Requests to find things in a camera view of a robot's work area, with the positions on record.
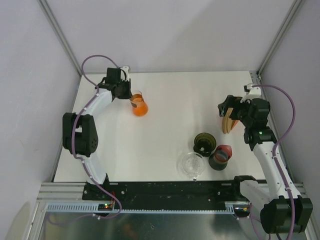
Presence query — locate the dark green dripper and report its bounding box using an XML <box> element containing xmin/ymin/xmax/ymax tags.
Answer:
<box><xmin>193</xmin><ymin>132</ymin><xmax>217</xmax><ymax>157</ymax></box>

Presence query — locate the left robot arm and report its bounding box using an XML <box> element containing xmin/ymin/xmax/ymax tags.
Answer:
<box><xmin>62</xmin><ymin>66</ymin><xmax>132</xmax><ymax>200</ymax></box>

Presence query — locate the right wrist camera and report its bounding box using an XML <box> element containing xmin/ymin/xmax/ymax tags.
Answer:
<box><xmin>241</xmin><ymin>83</ymin><xmax>262</xmax><ymax>103</ymax></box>

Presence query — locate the aluminium rail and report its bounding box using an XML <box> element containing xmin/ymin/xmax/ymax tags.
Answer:
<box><xmin>36</xmin><ymin>182</ymin><xmax>85</xmax><ymax>202</ymax></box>

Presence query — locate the orange glass flask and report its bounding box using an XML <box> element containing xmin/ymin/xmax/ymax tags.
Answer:
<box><xmin>130</xmin><ymin>90</ymin><xmax>149</xmax><ymax>117</ymax></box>

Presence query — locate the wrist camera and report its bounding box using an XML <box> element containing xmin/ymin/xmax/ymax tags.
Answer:
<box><xmin>119</xmin><ymin>66</ymin><xmax>131</xmax><ymax>82</ymax></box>
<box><xmin>241</xmin><ymin>83</ymin><xmax>262</xmax><ymax>103</ymax></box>

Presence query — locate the right aluminium frame post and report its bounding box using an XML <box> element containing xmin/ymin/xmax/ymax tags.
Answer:
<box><xmin>256</xmin><ymin>0</ymin><xmax>306</xmax><ymax>76</ymax></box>

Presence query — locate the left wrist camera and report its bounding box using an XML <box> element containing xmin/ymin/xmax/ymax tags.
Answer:
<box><xmin>119</xmin><ymin>66</ymin><xmax>131</xmax><ymax>82</ymax></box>

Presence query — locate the brown coffee filter stack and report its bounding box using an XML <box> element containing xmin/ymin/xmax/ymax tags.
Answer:
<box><xmin>222</xmin><ymin>108</ymin><xmax>239</xmax><ymax>134</ymax></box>

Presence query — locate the grey cable duct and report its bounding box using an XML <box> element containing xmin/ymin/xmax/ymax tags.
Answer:
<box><xmin>45</xmin><ymin>201</ymin><xmax>250</xmax><ymax>214</ymax></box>

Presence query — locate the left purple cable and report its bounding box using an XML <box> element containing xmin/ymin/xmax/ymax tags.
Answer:
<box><xmin>46</xmin><ymin>53</ymin><xmax>123</xmax><ymax>226</ymax></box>

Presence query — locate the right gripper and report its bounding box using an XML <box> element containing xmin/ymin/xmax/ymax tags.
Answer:
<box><xmin>217</xmin><ymin>95</ymin><xmax>253</xmax><ymax>127</ymax></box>

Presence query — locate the left aluminium frame post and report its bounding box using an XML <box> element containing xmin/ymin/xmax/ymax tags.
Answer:
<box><xmin>37</xmin><ymin>0</ymin><xmax>82</xmax><ymax>77</ymax></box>

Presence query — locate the clear glass dripper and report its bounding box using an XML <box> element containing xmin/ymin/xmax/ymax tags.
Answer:
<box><xmin>177</xmin><ymin>152</ymin><xmax>205</xmax><ymax>182</ymax></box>

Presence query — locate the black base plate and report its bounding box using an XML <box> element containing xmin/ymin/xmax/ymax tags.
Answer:
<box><xmin>82</xmin><ymin>179</ymin><xmax>247</xmax><ymax>210</ymax></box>

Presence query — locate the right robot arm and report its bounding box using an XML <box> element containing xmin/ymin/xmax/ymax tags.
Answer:
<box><xmin>218</xmin><ymin>95</ymin><xmax>313</xmax><ymax>236</ymax></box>

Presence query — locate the aluminium frame post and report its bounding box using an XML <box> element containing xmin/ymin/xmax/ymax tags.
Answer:
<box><xmin>256</xmin><ymin>0</ymin><xmax>306</xmax><ymax>76</ymax></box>
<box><xmin>37</xmin><ymin>0</ymin><xmax>82</xmax><ymax>77</ymax></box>

